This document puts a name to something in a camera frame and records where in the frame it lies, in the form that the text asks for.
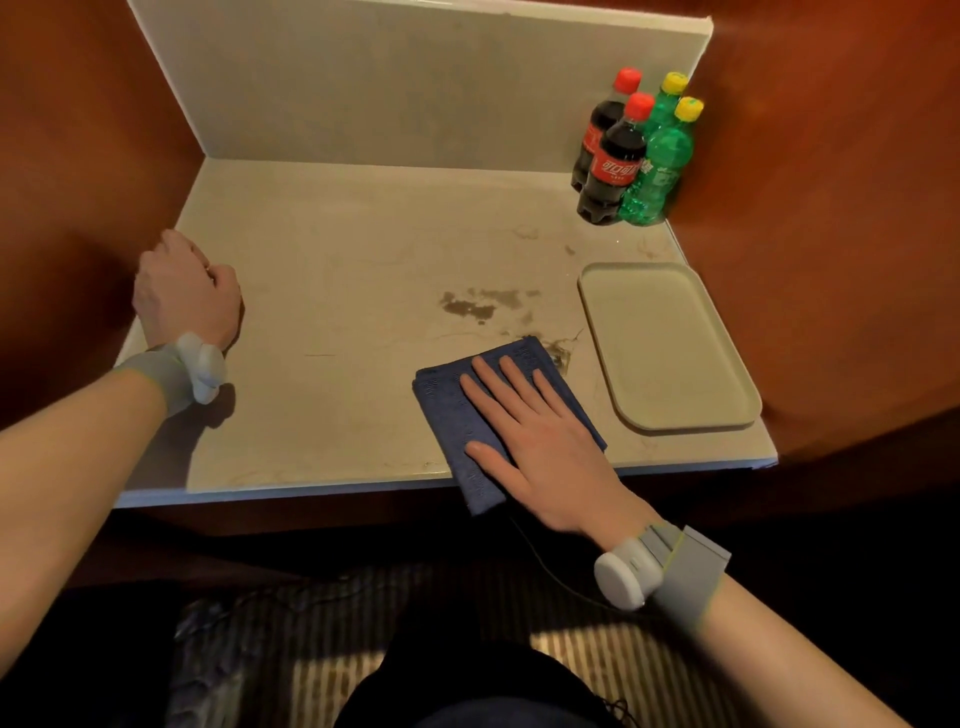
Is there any beige plastic tray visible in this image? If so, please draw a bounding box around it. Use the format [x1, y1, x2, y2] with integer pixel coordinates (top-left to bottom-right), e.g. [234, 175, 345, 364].
[576, 260, 764, 434]

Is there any person's left hand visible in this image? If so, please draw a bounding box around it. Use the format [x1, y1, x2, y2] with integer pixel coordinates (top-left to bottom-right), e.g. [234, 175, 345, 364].
[131, 228, 244, 352]

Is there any red-capped cola bottle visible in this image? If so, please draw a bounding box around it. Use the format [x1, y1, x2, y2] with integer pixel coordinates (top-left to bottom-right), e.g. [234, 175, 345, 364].
[575, 91, 657, 226]
[570, 66, 644, 193]

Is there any grey left wrist tracker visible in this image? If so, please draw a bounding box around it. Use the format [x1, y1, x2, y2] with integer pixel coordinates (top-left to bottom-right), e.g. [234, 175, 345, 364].
[116, 332, 228, 419]

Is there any grey wrist tracker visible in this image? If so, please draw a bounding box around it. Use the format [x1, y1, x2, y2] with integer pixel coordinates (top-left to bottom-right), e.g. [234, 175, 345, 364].
[593, 521, 733, 631]
[116, 332, 228, 419]

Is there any beige stone backsplash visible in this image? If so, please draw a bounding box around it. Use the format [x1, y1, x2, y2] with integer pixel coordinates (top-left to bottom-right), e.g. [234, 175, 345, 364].
[125, 0, 715, 175]

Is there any person's left forearm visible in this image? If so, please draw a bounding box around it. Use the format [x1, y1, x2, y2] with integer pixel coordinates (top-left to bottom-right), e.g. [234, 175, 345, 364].
[0, 367, 168, 676]

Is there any grey right wrist tracker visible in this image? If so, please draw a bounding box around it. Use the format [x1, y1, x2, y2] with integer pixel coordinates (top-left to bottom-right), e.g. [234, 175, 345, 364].
[593, 521, 733, 631]

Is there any yellow-capped green soda bottle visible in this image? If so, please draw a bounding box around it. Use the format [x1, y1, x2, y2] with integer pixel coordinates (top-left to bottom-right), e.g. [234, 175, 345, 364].
[617, 95, 706, 227]
[646, 71, 690, 133]

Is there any dark blue cloth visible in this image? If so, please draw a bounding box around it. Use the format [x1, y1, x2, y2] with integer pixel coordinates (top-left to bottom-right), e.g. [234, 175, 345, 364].
[410, 335, 609, 517]

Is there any thin black cable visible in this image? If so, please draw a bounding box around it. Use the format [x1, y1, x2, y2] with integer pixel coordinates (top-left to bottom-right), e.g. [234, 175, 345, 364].
[508, 515, 613, 613]

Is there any person's right hand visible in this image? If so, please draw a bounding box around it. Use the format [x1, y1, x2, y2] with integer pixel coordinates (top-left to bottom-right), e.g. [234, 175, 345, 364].
[458, 354, 665, 553]

